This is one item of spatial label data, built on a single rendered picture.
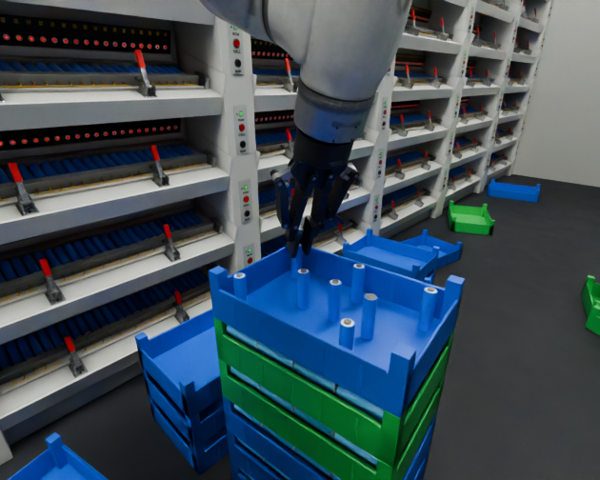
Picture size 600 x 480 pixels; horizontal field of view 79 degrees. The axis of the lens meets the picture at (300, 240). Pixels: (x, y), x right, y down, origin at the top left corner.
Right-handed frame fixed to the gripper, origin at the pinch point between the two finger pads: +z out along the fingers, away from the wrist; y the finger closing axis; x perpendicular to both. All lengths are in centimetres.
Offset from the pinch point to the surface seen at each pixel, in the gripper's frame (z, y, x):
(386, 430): -1.4, -1.7, -31.0
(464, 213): 85, 146, 69
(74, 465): 47, -45, -10
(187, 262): 33.9, -16.3, 26.3
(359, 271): -1.5, 5.6, -10.0
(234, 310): 1.5, -13.5, -9.9
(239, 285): 0.7, -12.0, -6.5
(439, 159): 57, 125, 87
